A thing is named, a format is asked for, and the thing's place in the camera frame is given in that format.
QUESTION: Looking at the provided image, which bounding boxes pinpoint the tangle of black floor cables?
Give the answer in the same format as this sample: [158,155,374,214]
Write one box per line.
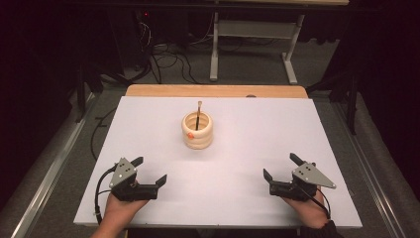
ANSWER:
[137,21,201,85]

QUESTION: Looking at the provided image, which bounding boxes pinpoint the thin black floor cable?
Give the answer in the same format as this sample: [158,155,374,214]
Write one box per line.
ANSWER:
[89,106,117,163]

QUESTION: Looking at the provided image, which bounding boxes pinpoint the dark computer tower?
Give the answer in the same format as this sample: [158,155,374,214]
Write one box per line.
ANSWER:
[108,8,157,72]

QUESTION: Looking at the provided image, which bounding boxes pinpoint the white table board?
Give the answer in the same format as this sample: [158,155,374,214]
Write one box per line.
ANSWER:
[72,95,364,229]

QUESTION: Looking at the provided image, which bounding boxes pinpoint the dark pencil with wooden end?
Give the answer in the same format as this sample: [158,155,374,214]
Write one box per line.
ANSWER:
[194,100,203,131]

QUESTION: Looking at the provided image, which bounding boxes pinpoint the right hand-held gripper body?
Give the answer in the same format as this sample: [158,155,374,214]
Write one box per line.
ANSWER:
[268,161,338,202]

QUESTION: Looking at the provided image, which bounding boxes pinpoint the left hand-held gripper black cable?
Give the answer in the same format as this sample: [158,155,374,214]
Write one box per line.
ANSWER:
[94,166,117,226]

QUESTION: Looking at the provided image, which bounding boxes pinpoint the cream ribbed pen holder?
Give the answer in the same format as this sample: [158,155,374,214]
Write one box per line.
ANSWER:
[180,110,214,151]

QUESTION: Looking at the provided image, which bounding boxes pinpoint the black metal stand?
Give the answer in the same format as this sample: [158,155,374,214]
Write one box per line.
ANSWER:
[74,60,105,124]
[306,69,361,136]

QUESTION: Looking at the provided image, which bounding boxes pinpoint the person's right hand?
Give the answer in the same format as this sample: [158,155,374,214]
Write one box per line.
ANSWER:
[282,188,332,230]

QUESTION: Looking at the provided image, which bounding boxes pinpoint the person's left hand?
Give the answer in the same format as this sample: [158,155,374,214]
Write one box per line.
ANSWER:
[104,191,150,227]

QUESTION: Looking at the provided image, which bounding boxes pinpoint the white metal desk frame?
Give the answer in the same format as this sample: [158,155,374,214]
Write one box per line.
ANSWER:
[209,11,306,85]

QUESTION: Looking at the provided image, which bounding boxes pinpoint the right hand-held gripper black cable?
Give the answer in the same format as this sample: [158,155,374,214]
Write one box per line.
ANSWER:
[304,185,332,220]

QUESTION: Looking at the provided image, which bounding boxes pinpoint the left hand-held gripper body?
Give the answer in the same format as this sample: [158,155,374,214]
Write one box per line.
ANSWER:
[108,157,159,202]

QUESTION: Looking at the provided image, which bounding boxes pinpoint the hand-held gripper black cable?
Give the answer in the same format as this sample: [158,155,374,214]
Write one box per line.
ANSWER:
[94,166,117,226]
[304,185,332,220]

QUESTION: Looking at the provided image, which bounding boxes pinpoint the metal floor rail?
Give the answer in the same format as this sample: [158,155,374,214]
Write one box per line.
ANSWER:
[332,101,408,238]
[9,93,97,238]

